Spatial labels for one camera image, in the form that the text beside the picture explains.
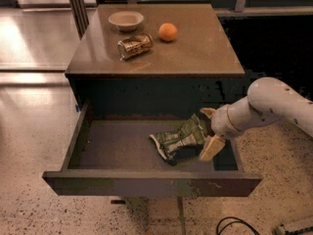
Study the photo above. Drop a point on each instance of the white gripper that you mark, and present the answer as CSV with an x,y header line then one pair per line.
x,y
220,122

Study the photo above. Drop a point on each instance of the green jalapeno chip bag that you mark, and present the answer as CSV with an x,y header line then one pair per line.
x,y
191,133

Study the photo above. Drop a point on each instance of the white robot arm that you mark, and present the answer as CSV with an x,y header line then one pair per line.
x,y
268,99

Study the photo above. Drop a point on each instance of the dark grey cabinet counter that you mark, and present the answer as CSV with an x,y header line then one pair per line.
x,y
175,78

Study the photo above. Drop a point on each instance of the open grey top drawer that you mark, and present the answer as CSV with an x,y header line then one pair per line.
x,y
115,156

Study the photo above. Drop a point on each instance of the orange fruit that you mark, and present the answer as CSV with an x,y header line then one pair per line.
x,y
167,32

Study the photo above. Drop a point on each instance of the gold drink can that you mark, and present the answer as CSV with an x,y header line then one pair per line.
x,y
135,45

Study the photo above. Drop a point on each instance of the white power strip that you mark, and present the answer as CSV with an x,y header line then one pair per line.
x,y
298,227

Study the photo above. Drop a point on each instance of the white ceramic bowl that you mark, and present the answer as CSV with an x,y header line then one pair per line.
x,y
126,20

